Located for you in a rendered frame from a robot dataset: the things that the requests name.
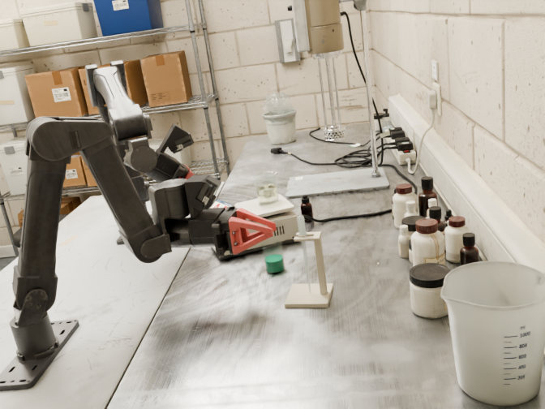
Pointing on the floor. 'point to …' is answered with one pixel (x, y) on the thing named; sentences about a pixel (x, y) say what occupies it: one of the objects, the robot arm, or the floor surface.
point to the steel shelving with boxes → (36, 35)
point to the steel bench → (347, 330)
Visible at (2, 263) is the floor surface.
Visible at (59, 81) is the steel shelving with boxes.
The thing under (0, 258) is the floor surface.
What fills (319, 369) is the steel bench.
